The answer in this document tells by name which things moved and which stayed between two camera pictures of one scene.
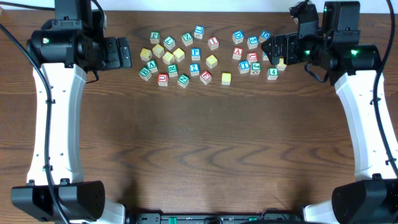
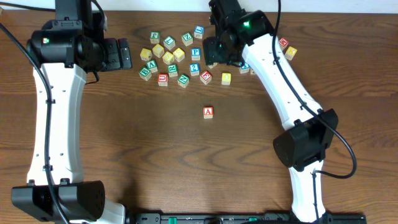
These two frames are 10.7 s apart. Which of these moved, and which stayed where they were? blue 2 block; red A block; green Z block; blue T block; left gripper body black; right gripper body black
Moved: red A block; right gripper body black
Stayed: blue 2 block; green Z block; left gripper body black; blue T block
